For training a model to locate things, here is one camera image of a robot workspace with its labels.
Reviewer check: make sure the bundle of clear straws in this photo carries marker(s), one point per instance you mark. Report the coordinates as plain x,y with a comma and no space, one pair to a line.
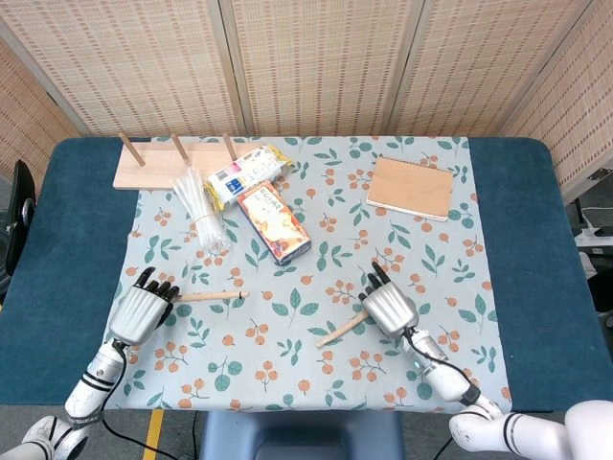
201,215

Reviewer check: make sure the wooden three-peg board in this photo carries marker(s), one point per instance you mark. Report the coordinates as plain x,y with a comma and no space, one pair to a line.
153,172

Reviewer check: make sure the yellow floor tape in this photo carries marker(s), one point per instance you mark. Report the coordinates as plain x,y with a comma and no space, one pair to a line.
153,433

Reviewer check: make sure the floral leaf berry tablecloth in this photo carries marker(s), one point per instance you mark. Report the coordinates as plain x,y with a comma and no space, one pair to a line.
306,335

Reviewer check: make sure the black chair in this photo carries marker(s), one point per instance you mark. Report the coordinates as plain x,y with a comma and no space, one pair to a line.
21,211

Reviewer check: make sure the woven folding screen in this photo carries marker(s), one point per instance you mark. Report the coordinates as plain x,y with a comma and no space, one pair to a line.
311,57

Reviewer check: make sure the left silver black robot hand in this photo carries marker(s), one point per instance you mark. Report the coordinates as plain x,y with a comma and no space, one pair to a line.
136,314

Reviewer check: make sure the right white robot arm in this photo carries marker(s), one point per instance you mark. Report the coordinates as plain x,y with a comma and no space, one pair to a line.
445,374

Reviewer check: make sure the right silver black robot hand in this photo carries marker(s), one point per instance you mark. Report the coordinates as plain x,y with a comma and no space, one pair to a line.
390,309

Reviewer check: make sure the orange blue cardboard box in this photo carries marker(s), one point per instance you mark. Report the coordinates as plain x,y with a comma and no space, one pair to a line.
273,225

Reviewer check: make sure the white yellow snack package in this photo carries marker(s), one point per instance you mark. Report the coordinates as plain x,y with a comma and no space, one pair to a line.
244,175

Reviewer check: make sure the black floor equipment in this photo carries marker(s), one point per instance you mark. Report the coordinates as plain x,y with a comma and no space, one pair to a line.
601,282

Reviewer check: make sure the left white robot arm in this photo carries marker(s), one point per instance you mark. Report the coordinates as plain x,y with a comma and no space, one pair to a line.
91,378

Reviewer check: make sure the brown cover notebook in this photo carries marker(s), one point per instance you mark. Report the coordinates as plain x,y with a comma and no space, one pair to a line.
412,189

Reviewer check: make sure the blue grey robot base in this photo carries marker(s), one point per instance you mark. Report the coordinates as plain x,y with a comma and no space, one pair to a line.
301,436

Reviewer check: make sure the wooden stick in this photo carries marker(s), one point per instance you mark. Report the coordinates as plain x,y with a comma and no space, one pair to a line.
340,331
206,296

